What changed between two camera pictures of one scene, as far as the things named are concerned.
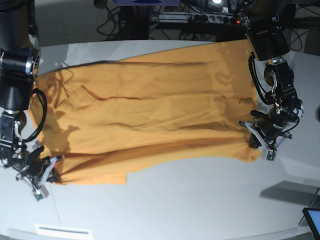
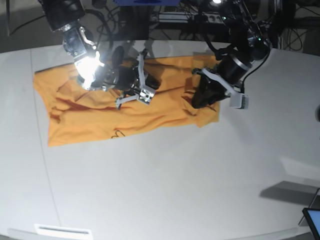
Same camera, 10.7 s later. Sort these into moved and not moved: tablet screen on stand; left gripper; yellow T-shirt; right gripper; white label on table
Moved: right gripper; left gripper; yellow T-shirt
Not moved: white label on table; tablet screen on stand
